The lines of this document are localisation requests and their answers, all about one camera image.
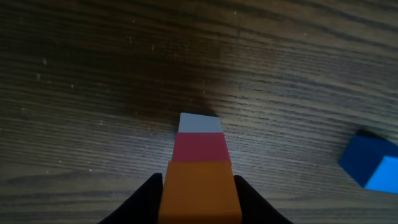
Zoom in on red cube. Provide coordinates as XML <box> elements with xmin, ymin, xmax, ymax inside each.
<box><xmin>172</xmin><ymin>132</ymin><xmax>231</xmax><ymax>163</ymax></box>

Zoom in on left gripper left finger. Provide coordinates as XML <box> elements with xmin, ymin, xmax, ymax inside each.
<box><xmin>98</xmin><ymin>172</ymin><xmax>164</xmax><ymax>224</ymax></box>

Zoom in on blue cube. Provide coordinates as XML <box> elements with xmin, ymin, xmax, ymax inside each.
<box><xmin>338</xmin><ymin>133</ymin><xmax>398</xmax><ymax>194</ymax></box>

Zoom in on white cube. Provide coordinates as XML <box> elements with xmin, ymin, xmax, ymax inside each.
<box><xmin>177</xmin><ymin>112</ymin><xmax>223</xmax><ymax>134</ymax></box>

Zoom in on orange cube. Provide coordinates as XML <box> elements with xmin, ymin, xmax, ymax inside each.
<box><xmin>157</xmin><ymin>160</ymin><xmax>243</xmax><ymax>224</ymax></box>

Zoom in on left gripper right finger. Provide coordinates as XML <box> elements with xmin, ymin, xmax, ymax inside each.
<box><xmin>233</xmin><ymin>174</ymin><xmax>294</xmax><ymax>224</ymax></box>

